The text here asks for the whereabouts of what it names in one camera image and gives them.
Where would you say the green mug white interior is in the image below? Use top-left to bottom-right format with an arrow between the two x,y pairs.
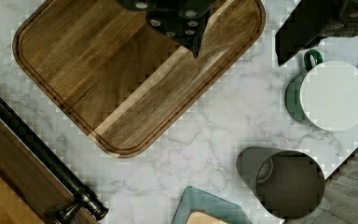
284,49 -> 358,132

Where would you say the brown wooden cutting board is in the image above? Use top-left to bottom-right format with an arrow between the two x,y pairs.
13,0 -> 266,158

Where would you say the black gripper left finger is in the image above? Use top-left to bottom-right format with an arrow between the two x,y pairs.
116,0 -> 217,58

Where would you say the grey cup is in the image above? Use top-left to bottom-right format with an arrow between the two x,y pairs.
236,147 -> 325,219

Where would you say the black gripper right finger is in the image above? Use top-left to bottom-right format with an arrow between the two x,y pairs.
275,0 -> 358,66

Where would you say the light wooden block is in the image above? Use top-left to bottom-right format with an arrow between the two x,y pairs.
186,212 -> 227,224

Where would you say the teal glass dish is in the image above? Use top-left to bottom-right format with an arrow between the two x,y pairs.
172,186 -> 252,224

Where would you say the dark bronze drawer handle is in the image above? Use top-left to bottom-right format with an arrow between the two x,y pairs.
0,97 -> 109,224

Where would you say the wooden drawer front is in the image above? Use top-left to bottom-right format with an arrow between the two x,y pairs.
0,104 -> 101,224

